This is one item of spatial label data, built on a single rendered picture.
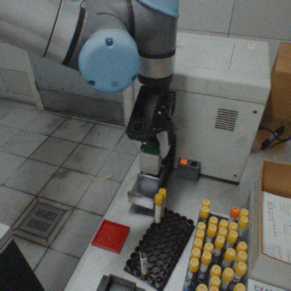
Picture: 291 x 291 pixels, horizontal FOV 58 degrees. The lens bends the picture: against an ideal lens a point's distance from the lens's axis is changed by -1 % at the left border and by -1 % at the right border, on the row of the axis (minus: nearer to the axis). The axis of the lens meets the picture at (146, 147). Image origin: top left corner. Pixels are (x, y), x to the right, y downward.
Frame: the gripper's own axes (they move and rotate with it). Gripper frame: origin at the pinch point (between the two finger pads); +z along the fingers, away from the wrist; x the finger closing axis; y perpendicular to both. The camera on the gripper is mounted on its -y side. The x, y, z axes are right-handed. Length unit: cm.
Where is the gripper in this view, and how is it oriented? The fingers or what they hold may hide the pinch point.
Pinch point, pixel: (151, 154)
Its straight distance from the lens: 64.7
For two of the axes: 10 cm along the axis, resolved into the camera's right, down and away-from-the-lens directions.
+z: 0.0, 7.6, 6.5
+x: -9.5, -2.1, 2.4
